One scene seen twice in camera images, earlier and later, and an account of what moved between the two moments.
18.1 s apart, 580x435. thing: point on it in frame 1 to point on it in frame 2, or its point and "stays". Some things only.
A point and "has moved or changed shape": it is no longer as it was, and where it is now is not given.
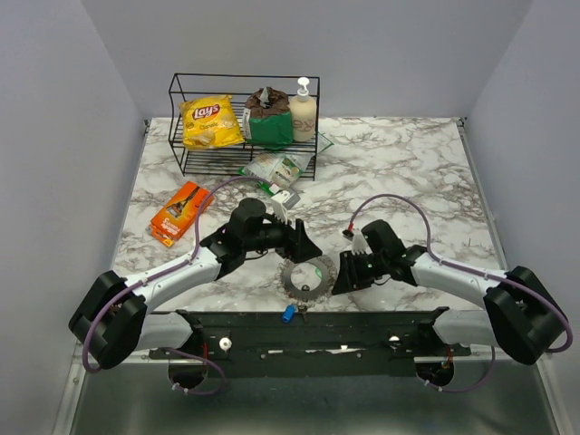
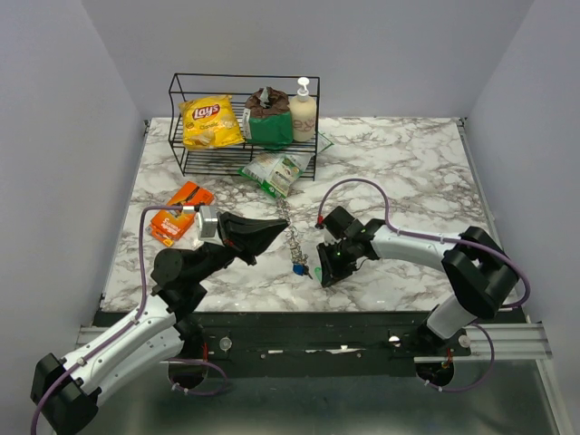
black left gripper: [295, 242] to [247, 237]
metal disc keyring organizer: [285, 285] has moved or changed shape
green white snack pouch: [275, 168] stays
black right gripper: [348, 278] to [331, 272]
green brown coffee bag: [267, 120] stays
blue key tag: [288, 314] to [299, 269]
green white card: [323, 142] stays
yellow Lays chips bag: [209, 123] stays
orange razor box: [169, 223] stays
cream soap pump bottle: [303, 113] stays
